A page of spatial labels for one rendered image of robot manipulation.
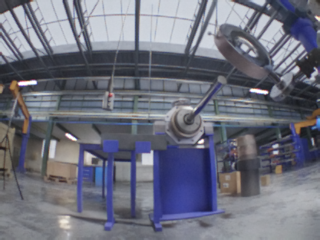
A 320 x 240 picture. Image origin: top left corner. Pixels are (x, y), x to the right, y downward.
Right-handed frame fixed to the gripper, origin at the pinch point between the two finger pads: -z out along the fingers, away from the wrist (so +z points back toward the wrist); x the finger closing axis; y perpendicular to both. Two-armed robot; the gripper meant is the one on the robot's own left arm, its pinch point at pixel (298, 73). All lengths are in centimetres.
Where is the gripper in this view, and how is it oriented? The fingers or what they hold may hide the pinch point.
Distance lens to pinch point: 96.6
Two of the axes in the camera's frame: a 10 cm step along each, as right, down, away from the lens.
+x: 7.6, 6.4, -1.1
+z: 2.3, -4.3, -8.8
